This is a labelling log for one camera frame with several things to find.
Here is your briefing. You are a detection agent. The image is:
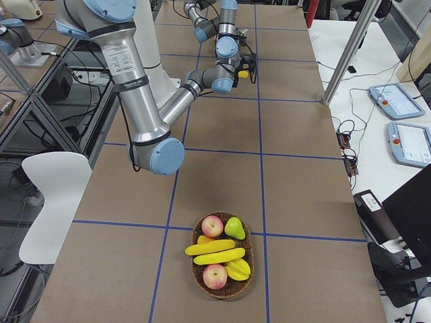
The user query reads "grey square plate orange rim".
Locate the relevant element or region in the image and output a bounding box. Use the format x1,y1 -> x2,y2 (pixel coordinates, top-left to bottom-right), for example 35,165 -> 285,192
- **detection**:
236,28 -> 248,37

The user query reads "near blue teach pendant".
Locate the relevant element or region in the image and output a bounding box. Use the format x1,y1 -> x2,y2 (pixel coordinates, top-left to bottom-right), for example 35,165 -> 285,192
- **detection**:
387,122 -> 430,168

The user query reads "yellow star fruit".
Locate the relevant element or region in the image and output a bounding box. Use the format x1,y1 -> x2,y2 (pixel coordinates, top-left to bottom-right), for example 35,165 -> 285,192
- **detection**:
224,258 -> 251,281

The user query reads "blue teach pendant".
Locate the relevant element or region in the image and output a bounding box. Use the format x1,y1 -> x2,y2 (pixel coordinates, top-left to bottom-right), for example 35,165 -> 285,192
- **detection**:
387,122 -> 430,168
368,83 -> 425,120

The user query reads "white chair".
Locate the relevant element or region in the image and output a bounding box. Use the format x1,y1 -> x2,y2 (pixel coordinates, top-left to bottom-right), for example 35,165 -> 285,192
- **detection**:
19,151 -> 92,265

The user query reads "red apple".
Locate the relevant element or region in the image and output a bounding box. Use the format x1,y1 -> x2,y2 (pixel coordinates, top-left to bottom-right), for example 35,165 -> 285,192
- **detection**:
203,264 -> 228,290
201,215 -> 224,238

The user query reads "near red apple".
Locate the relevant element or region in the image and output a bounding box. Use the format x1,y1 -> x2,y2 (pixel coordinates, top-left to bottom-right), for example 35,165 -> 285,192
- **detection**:
203,264 -> 228,290

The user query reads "aluminium frame post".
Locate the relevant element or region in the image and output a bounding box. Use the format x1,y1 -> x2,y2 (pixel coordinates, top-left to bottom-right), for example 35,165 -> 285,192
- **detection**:
322,0 -> 381,106

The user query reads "small black box device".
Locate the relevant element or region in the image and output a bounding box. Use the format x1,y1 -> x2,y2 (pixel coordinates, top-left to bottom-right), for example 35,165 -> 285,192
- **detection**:
347,65 -> 356,73

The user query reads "red cylinder object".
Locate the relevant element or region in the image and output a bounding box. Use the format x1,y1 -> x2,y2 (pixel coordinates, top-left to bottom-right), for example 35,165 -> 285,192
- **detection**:
305,0 -> 320,28

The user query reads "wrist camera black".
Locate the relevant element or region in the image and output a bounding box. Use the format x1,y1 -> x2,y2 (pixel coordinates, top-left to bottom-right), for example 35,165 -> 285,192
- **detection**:
238,53 -> 257,84

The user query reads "woven brown fruit basket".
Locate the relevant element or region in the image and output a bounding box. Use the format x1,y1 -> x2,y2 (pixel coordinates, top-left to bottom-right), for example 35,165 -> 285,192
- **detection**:
184,211 -> 255,299

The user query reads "black monitor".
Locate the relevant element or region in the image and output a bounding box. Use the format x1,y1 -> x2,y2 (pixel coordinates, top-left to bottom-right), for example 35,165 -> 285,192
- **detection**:
383,166 -> 430,265

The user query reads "far blue teach pendant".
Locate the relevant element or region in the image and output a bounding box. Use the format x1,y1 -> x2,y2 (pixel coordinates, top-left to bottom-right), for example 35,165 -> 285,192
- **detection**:
368,83 -> 425,120

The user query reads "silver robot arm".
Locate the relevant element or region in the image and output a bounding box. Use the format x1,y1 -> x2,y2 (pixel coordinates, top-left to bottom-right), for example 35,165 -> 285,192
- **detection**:
183,0 -> 238,43
55,1 -> 241,175

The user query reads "green pear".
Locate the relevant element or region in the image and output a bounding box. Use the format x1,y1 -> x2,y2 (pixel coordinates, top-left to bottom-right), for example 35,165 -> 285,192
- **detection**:
224,217 -> 246,240

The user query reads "far red apple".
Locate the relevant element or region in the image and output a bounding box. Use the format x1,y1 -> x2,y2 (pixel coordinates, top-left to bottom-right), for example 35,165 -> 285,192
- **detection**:
201,215 -> 224,238

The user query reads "orange circuit board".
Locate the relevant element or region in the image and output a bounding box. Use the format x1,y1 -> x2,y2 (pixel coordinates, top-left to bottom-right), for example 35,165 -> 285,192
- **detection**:
336,132 -> 351,149

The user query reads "white central column base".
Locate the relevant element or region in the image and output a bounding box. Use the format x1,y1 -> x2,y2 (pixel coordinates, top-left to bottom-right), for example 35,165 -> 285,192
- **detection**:
133,0 -> 181,108

